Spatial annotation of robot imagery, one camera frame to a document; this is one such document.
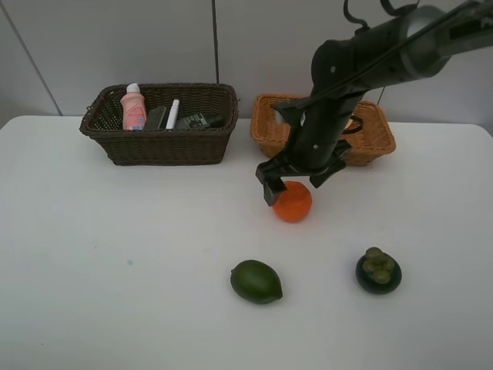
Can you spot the dark green square bottle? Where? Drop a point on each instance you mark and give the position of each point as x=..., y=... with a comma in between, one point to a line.
x=199, y=122

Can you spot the dark brown wicker basket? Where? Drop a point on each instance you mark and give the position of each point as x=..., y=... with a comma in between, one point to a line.
x=181, y=147

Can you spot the white marker red caps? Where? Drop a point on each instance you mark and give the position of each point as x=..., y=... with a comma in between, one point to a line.
x=173, y=113

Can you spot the orange wicker basket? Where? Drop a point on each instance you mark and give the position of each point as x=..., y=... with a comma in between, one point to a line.
x=373, y=141

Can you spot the dark mangosteen green top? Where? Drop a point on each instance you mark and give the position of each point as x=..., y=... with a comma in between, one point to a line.
x=377, y=272

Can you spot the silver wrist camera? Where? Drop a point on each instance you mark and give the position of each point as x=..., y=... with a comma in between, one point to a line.
x=288, y=112

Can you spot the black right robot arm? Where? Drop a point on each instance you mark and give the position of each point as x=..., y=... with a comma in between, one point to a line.
x=415, y=44

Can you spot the orange tangerine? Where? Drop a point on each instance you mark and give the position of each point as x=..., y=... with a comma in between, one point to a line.
x=294, y=204

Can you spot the pink bottle white cap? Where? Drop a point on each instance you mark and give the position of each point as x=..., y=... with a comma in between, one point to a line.
x=134, y=110

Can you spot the black whiteboard eraser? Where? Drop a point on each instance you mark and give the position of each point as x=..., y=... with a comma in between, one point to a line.
x=156, y=118

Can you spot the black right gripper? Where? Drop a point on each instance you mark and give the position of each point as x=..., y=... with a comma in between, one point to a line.
x=269, y=173

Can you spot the green lime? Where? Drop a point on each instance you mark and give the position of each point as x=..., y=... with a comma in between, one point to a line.
x=256, y=282

